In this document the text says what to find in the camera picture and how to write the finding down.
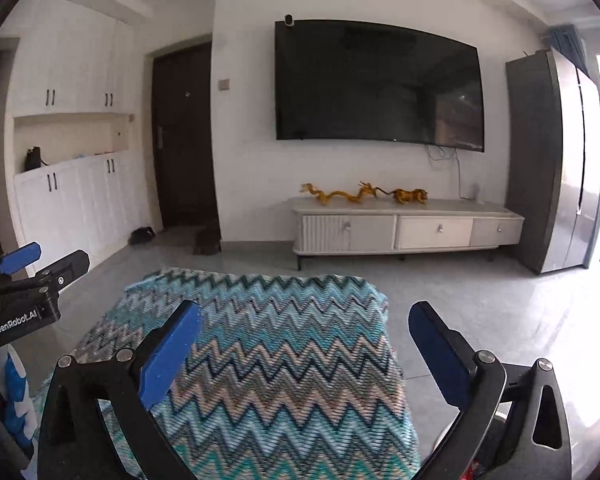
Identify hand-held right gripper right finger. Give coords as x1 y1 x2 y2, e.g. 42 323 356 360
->
408 301 573 480

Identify blue grey curtain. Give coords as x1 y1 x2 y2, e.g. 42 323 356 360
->
550 25 589 74

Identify black bag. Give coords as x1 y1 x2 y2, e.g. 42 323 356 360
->
24 146 49 173

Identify dark brown door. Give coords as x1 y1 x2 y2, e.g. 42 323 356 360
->
151 42 221 231

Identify television cables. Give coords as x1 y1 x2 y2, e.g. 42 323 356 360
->
424 143 465 199

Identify grey steel refrigerator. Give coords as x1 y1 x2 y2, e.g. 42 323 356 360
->
505 47 600 275

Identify golden dragon ornament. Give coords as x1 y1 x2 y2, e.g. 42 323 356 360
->
300 180 392 208

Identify dark brown shoes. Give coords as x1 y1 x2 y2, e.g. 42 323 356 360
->
193 228 221 256

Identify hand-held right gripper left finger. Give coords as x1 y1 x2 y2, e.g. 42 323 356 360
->
37 300 203 480

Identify golden tiger ornament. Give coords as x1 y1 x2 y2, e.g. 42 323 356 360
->
391 187 429 207

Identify white television cabinet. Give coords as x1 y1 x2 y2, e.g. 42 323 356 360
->
288 196 526 272

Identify teal zigzag blanket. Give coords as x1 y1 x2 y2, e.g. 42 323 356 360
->
32 266 422 480

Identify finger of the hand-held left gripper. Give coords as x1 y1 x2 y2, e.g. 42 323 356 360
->
0 241 43 277
35 249 91 294

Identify white wall cabinet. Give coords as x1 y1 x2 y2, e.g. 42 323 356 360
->
0 0 152 272

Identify black wall television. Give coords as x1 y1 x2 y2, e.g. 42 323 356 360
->
274 20 486 152

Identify blue white patterned clothing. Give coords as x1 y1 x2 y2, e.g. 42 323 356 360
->
2 347 39 457

